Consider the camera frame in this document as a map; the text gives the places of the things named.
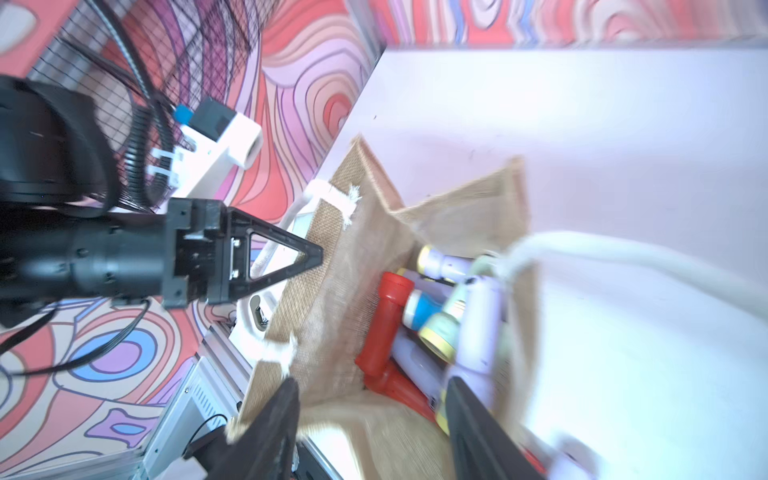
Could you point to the brown burlap tote bag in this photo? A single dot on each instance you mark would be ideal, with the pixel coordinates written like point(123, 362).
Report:
point(642, 361)

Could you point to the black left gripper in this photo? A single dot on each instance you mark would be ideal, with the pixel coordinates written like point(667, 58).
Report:
point(261, 254)

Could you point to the black wire basket left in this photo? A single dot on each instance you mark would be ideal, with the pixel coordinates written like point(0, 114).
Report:
point(190, 50)

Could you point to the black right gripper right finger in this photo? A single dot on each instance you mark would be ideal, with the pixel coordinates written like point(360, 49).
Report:
point(480, 447)

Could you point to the purple flashlight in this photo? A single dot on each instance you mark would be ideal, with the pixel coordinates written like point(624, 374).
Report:
point(418, 366)
point(433, 264)
point(477, 343)

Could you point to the red flashlight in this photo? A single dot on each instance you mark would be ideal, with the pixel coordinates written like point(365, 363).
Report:
point(394, 384)
point(393, 293)

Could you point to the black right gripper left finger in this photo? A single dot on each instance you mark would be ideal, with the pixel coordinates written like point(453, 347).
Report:
point(265, 451)

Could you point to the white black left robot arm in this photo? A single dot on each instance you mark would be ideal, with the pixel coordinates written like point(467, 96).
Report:
point(111, 152)

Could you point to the green flashlight row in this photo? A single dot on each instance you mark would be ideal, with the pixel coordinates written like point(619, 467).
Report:
point(440, 332)

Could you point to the blue flashlight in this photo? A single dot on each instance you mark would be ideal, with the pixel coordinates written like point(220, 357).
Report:
point(418, 309)

